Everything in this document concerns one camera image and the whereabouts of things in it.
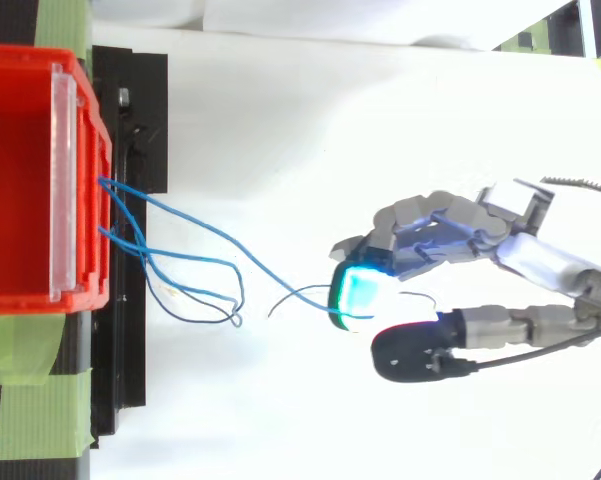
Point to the red plastic bin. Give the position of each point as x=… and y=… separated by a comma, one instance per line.
x=15, y=200

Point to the green and black patterned panel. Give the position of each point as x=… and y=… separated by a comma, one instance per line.
x=540, y=35

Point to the black stand with green tape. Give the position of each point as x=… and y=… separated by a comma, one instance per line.
x=130, y=350

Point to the silver metal frame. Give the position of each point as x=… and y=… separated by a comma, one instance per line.
x=597, y=30

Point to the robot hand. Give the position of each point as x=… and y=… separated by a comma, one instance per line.
x=430, y=240

